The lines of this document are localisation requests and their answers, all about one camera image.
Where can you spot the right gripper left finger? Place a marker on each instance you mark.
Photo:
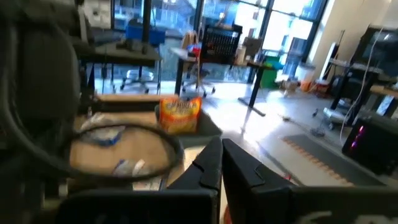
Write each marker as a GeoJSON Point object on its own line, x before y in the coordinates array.
{"type": "Point", "coordinates": [205, 174]}

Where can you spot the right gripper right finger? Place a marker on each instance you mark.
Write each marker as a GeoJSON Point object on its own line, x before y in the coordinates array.
{"type": "Point", "coordinates": [248, 193]}

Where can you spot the orange Maruchan noodle pack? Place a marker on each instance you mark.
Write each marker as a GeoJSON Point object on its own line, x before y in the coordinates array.
{"type": "Point", "coordinates": [180, 115]}

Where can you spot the blue Maruchan noodle pack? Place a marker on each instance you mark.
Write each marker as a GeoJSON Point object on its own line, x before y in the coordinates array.
{"type": "Point", "coordinates": [105, 137]}

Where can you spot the grey plastic bin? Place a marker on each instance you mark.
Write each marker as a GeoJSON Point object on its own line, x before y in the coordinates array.
{"type": "Point", "coordinates": [208, 130]}

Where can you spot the black hazard-striped floor mat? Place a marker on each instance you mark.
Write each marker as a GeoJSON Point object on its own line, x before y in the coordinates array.
{"type": "Point", "coordinates": [335, 161]}

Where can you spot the grey office chair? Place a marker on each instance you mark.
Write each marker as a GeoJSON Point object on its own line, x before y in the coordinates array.
{"type": "Point", "coordinates": [199, 74]}

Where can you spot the black office desk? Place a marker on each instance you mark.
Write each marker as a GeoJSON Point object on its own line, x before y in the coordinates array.
{"type": "Point", "coordinates": [179, 74]}

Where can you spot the low wheeled cart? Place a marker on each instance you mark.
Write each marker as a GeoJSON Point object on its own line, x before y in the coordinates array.
{"type": "Point", "coordinates": [332, 115]}

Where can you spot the green waste bin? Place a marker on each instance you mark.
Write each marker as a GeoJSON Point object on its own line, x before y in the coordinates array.
{"type": "Point", "coordinates": [269, 77]}

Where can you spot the brown cardboard box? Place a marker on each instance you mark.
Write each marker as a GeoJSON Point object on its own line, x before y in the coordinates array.
{"type": "Point", "coordinates": [290, 84]}

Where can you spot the white paper roll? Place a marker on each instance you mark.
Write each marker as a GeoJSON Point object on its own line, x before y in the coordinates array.
{"type": "Point", "coordinates": [242, 54]}

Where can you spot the black pegboard rack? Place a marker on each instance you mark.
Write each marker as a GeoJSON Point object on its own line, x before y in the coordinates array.
{"type": "Point", "coordinates": [220, 45]}

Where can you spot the white waste bin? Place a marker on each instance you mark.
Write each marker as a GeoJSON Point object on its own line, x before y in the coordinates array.
{"type": "Point", "coordinates": [304, 73]}

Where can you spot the black computer tower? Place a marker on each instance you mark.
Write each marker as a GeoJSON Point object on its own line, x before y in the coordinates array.
{"type": "Point", "coordinates": [376, 146]}

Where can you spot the grey desk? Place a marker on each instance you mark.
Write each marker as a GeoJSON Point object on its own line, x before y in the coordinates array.
{"type": "Point", "coordinates": [124, 56]}

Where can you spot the blue storage bin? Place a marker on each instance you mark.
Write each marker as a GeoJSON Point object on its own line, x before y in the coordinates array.
{"type": "Point", "coordinates": [157, 35]}

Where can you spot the black vertical pole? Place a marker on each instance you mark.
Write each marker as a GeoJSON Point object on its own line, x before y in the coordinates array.
{"type": "Point", "coordinates": [146, 21]}

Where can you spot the large glass window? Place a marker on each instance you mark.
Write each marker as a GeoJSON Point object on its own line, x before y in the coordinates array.
{"type": "Point", "coordinates": [286, 31]}

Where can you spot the black computer monitor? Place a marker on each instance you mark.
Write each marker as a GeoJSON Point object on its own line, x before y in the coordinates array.
{"type": "Point", "coordinates": [382, 53]}

